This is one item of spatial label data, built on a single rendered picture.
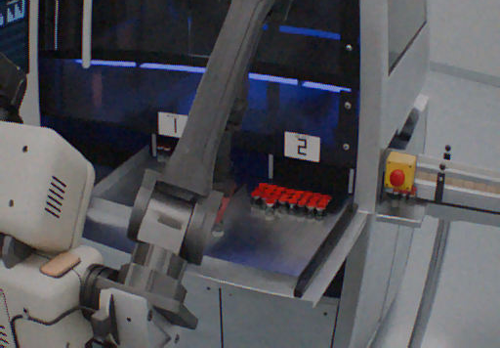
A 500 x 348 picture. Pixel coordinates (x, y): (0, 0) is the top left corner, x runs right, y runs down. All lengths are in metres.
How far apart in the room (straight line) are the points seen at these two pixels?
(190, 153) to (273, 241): 0.71
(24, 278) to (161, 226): 0.21
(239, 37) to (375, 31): 0.66
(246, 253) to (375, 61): 0.51
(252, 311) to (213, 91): 1.16
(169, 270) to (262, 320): 1.18
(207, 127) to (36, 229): 0.27
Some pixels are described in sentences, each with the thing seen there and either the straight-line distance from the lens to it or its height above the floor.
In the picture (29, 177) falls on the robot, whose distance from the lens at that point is 0.79.
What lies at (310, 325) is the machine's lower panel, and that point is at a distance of 1.92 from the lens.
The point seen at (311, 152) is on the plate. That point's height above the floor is 1.01.
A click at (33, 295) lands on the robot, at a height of 1.23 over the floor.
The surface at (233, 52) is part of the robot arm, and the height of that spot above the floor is 1.43.
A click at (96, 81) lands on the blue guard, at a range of 1.90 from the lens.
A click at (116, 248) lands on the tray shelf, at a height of 0.88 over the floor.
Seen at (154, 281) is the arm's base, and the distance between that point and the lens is 0.80.
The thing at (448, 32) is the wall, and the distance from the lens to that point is 6.20.
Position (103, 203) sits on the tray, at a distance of 1.68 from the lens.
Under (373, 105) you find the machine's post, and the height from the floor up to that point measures 1.15.
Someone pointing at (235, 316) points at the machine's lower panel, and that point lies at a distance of 2.01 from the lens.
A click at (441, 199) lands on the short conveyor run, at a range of 1.74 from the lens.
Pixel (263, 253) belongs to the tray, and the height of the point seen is 0.88.
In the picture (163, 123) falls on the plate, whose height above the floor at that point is 1.02.
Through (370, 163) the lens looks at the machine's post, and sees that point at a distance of 1.63.
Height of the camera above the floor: 1.67
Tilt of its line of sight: 24 degrees down
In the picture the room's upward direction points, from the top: straight up
